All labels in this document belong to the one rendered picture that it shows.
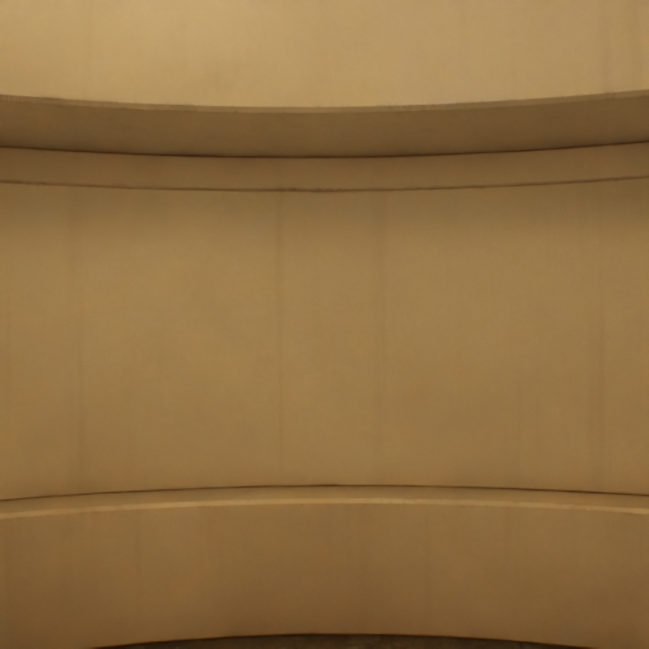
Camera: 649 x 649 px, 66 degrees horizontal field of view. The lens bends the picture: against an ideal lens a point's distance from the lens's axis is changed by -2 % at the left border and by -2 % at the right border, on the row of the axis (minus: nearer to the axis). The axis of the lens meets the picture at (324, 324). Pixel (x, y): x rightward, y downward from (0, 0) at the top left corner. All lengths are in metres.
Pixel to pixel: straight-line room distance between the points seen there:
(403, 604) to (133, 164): 0.44
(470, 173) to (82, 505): 0.43
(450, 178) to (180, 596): 0.42
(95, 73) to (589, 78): 0.33
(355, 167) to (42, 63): 0.25
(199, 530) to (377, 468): 0.16
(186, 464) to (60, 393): 0.12
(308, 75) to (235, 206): 0.14
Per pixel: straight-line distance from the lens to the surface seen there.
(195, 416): 0.47
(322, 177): 0.47
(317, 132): 0.43
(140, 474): 0.48
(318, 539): 0.45
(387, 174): 0.48
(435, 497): 0.45
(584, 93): 0.41
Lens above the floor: 0.26
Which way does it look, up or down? level
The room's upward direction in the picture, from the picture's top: straight up
